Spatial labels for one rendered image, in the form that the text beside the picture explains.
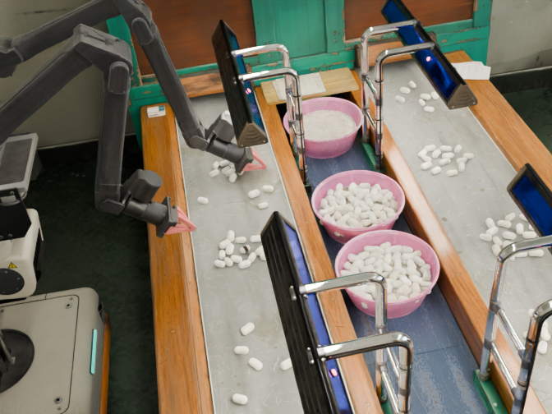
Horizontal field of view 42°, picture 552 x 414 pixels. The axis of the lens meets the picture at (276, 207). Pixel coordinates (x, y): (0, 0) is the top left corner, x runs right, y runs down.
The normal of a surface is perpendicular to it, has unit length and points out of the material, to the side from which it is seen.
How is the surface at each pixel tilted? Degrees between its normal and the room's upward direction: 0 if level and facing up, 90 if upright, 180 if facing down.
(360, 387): 0
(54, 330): 0
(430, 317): 0
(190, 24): 90
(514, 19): 90
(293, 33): 90
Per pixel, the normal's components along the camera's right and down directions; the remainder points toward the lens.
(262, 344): -0.10, -0.76
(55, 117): 0.15, 0.63
